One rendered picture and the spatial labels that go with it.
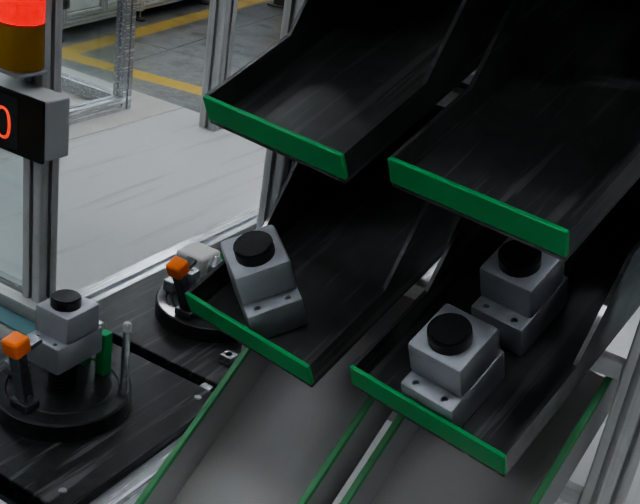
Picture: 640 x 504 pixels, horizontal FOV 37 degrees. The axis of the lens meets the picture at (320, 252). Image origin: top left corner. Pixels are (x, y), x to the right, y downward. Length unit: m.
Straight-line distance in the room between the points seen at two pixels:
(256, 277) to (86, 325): 0.32
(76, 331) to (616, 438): 0.52
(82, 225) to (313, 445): 0.93
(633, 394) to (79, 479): 0.50
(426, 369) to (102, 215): 1.13
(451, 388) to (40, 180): 0.65
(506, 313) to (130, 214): 1.11
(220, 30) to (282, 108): 1.43
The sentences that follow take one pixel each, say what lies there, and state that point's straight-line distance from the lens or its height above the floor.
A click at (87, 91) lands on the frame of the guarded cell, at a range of 2.32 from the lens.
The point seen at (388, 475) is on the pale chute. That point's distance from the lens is 0.81.
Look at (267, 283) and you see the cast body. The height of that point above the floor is 1.24.
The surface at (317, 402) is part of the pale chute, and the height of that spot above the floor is 1.10.
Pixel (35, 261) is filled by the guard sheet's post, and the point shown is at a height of 1.02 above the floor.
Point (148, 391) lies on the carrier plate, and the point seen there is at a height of 0.97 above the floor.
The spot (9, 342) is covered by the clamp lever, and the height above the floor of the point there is 1.07.
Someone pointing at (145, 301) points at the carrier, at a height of 0.97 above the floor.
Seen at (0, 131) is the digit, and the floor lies 1.19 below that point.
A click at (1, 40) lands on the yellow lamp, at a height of 1.29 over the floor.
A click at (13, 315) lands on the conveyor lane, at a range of 1.23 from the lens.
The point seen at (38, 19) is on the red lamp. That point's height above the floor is 1.32.
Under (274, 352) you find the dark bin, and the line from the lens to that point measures 0.70.
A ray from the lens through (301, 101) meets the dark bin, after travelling 0.69.
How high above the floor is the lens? 1.57
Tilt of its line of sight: 25 degrees down
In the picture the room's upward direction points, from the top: 9 degrees clockwise
